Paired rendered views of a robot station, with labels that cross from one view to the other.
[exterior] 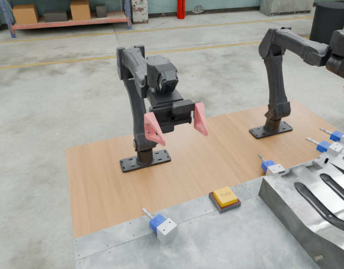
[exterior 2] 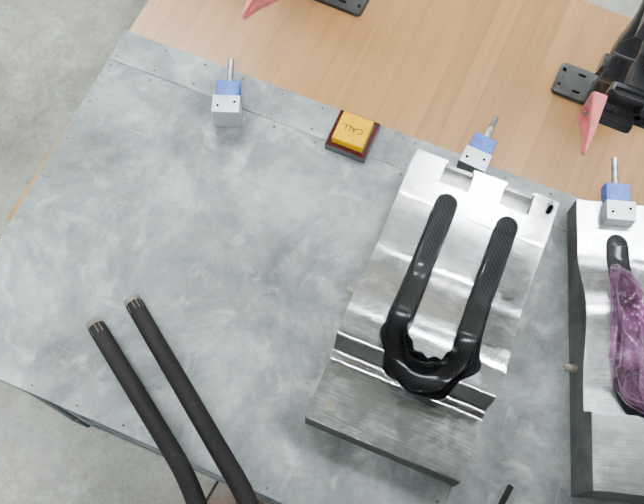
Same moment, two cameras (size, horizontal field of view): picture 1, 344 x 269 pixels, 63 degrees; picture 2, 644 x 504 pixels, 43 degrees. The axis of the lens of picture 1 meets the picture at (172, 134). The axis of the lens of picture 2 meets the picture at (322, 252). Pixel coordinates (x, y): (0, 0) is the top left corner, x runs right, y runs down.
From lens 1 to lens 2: 89 cm
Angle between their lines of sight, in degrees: 39
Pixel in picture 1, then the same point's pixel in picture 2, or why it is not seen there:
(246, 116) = (608, 33)
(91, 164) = not seen: outside the picture
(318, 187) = (471, 227)
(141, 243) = (192, 100)
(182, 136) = not seen: outside the picture
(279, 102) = (624, 52)
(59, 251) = not seen: hidden behind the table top
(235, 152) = (478, 84)
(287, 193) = (413, 195)
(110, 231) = (174, 56)
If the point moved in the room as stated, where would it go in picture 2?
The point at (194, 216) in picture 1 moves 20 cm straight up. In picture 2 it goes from (288, 123) to (286, 62)
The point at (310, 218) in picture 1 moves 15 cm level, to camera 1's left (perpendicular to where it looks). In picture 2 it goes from (395, 246) to (331, 188)
